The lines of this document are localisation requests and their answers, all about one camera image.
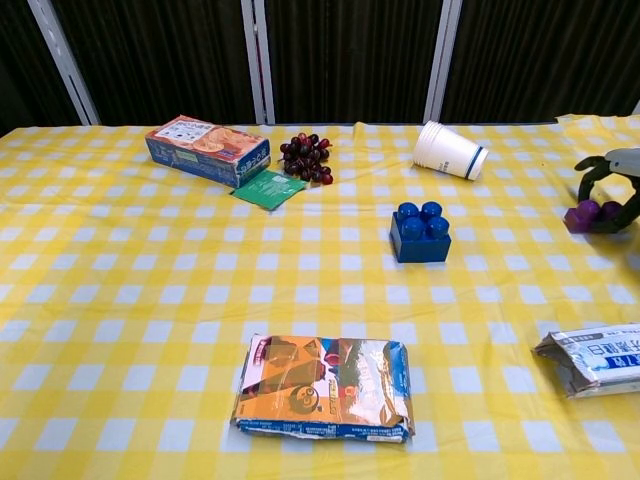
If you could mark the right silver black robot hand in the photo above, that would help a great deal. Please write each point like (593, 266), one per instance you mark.
(625, 160)

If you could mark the small purple building block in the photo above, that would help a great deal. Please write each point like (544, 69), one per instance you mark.
(582, 217)

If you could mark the yellow checkered tablecloth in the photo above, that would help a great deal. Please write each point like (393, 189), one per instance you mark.
(150, 300)

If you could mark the white paper cup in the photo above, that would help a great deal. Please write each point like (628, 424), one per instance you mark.
(445, 150)

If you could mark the white blue toothpaste box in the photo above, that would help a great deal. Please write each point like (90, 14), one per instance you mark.
(595, 360)

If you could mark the blue four-stud building block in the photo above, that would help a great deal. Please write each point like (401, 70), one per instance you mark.
(420, 237)

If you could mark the dark red grape bunch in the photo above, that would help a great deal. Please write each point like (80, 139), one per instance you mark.
(305, 157)

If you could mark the green snack packet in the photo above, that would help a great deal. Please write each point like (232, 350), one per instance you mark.
(270, 189)

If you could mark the crushed orange blue carton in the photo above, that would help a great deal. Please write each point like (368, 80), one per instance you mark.
(320, 385)

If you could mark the orange blue cracker box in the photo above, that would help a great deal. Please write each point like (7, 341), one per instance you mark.
(200, 150)

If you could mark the silver partition post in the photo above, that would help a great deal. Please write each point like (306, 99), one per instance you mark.
(258, 60)
(62, 60)
(442, 60)

